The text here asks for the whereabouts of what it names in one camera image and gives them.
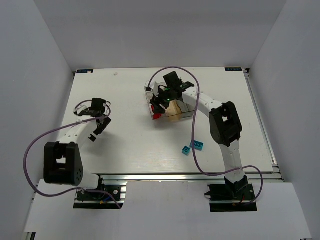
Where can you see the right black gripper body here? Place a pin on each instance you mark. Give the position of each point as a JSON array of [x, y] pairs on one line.
[[158, 104]]

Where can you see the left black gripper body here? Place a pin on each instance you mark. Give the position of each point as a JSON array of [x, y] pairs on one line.
[[101, 125]]

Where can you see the red curved lego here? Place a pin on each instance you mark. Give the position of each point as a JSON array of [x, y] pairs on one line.
[[156, 116]]

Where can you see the cyan long lego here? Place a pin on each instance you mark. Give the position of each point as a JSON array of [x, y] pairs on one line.
[[196, 145]]

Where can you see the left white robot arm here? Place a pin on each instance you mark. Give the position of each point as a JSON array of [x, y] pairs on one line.
[[62, 159]]

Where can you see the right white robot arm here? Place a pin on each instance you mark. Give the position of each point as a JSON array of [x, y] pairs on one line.
[[224, 122]]

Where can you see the amber transparent container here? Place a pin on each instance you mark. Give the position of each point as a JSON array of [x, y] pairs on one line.
[[173, 112]]

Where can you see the grey smoky container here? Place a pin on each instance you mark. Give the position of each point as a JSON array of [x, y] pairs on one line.
[[187, 111]]

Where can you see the long clear smoky container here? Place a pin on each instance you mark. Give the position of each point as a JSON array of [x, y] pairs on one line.
[[161, 83]]

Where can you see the left blue table label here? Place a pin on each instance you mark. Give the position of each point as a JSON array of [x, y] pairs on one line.
[[84, 71]]

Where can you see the blue table label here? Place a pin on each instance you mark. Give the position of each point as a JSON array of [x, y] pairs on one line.
[[84, 71], [233, 69]]

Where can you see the cyan small lego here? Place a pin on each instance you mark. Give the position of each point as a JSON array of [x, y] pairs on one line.
[[186, 150]]

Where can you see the right blue table label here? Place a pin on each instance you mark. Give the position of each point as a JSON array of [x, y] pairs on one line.
[[233, 69]]

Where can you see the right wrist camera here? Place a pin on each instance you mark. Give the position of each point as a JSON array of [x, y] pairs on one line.
[[151, 90]]

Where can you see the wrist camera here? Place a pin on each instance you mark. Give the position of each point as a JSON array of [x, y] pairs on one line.
[[151, 90], [79, 108]]

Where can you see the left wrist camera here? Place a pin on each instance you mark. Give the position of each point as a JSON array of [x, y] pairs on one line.
[[79, 108]]

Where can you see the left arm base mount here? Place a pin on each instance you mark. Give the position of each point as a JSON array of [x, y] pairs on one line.
[[110, 195]]

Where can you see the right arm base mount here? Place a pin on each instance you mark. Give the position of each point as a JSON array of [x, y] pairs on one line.
[[232, 197]]

